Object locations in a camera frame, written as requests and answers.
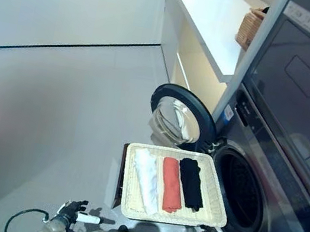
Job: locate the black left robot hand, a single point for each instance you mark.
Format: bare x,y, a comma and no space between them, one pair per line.
72,209

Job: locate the black cloth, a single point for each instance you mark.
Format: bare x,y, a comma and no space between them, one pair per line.
191,182

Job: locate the red cloth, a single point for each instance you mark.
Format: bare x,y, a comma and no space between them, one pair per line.
171,185

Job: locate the white cloth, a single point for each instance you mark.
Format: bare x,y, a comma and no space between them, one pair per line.
147,177

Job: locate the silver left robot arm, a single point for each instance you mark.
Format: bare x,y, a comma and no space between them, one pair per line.
56,224

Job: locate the dark grey washing machine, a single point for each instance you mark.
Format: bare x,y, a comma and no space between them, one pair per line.
287,199

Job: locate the cream wicker basket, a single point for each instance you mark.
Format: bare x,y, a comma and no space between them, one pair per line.
215,198

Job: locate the dark brown stool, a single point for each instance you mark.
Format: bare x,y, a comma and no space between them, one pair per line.
120,176

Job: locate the red and blue sticker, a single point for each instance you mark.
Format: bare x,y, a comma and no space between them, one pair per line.
229,114

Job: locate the round glass washer door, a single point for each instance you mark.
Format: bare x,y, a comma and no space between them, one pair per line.
201,109

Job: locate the dark grey dryer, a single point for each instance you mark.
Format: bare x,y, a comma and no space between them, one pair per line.
300,72

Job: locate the brown wicker box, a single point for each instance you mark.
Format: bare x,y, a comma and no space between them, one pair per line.
250,27

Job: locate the white open cabinet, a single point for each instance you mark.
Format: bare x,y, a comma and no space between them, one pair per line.
208,20

